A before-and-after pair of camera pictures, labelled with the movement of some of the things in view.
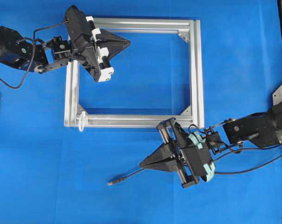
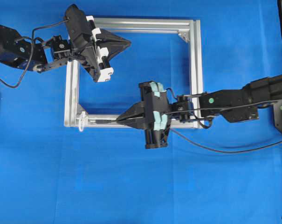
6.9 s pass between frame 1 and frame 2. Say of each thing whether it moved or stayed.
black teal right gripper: moved
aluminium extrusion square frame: stayed
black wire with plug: moved
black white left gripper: stayed
